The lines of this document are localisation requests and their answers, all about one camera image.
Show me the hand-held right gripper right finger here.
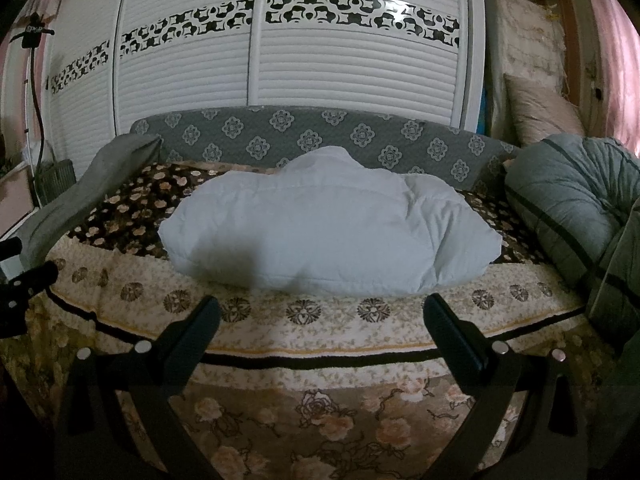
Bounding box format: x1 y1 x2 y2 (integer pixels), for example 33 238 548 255
422 292 589 480

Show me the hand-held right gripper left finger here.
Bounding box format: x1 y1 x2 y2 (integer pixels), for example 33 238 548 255
54 295 223 480

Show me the dark wicker basket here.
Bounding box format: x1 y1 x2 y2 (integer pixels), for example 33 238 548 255
39 158 77 207

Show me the grey pillow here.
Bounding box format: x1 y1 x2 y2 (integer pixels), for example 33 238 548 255
20 133 164 267

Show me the brown floral blanket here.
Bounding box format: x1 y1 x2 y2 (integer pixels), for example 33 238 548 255
0 159 626 480

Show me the black phone holder stand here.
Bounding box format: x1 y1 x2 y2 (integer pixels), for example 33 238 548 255
10 10 57 176

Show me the grey striped quilt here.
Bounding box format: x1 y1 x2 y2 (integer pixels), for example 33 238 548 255
503 134 640 357

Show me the grey patterned headboard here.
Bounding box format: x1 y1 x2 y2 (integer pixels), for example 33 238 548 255
129 105 522 195

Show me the pink cushion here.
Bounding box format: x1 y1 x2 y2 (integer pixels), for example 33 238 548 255
503 73 587 146

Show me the white louvred wardrobe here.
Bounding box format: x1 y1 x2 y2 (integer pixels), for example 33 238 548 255
45 0 487 173

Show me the cream rolled bedding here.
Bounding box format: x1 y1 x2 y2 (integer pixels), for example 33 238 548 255
486 0 570 133

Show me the pink curtain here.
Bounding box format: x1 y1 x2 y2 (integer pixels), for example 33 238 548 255
582 0 640 152

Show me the wooden door frame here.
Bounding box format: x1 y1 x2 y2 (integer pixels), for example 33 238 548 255
559 0 601 128

